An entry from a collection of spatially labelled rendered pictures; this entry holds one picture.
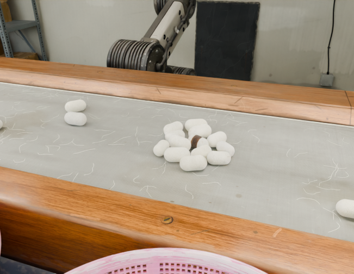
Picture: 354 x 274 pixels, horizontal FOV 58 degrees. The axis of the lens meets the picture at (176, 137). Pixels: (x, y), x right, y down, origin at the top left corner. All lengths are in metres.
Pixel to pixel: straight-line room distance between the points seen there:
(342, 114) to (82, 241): 0.46
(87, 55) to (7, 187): 2.59
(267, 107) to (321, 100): 0.10
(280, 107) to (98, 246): 0.40
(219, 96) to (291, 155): 0.20
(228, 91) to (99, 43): 2.30
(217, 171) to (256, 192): 0.06
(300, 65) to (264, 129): 2.02
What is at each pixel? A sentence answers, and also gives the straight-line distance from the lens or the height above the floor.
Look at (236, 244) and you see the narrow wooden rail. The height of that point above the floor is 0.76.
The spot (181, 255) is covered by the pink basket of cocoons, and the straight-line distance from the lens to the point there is 0.28.
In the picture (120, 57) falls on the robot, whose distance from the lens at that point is 0.88.
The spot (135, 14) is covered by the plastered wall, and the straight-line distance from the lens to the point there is 2.68.
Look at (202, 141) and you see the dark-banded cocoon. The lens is 0.45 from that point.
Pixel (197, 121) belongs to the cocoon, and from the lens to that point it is 0.51.
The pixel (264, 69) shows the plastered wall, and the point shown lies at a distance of 2.55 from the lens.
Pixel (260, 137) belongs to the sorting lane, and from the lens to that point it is 0.52.
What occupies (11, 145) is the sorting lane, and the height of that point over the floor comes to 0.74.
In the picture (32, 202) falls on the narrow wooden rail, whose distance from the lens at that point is 0.36.
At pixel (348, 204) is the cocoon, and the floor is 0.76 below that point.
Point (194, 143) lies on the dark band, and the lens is 0.46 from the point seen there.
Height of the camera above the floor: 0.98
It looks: 28 degrees down
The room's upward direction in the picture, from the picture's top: straight up
